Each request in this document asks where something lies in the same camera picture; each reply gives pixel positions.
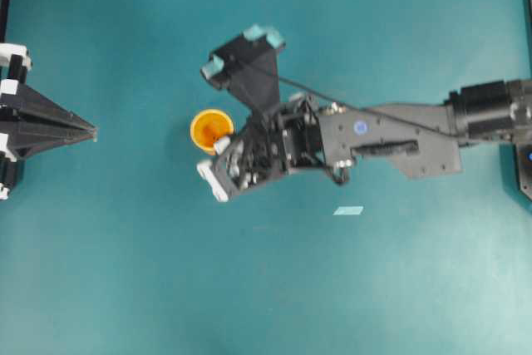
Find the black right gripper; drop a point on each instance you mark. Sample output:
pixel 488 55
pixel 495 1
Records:
pixel 269 147

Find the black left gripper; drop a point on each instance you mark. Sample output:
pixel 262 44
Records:
pixel 30 122

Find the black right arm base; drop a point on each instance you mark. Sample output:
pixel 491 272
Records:
pixel 523 165

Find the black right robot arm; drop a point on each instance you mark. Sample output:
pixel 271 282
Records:
pixel 421 141

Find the orange plastic cup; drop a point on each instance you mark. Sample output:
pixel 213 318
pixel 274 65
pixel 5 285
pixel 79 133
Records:
pixel 208 126

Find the light teal tape piece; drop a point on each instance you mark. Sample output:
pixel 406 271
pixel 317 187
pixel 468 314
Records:
pixel 348 210

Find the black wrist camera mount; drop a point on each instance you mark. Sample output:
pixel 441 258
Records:
pixel 247 67

